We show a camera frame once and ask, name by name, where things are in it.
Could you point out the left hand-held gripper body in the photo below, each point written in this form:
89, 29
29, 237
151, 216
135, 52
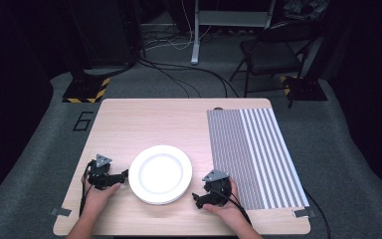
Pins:
99, 172

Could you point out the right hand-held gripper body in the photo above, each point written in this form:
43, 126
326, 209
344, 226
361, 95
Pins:
219, 191

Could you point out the person's right hand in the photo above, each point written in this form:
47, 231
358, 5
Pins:
230, 210

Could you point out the person's left hand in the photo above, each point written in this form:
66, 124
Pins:
96, 199

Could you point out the grey white striped mat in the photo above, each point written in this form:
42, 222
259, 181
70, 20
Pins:
255, 152

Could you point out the grey tape piece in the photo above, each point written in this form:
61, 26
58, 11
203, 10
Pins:
60, 211
304, 212

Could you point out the black yellow striped stand base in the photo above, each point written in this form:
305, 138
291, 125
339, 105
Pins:
84, 91
306, 89

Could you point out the dark cabinet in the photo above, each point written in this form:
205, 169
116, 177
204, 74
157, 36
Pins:
106, 33

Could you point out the black folding chair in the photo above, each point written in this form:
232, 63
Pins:
268, 56

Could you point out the white metal stand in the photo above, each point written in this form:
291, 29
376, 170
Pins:
195, 40

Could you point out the dark cloth bundle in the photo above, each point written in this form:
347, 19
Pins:
303, 10

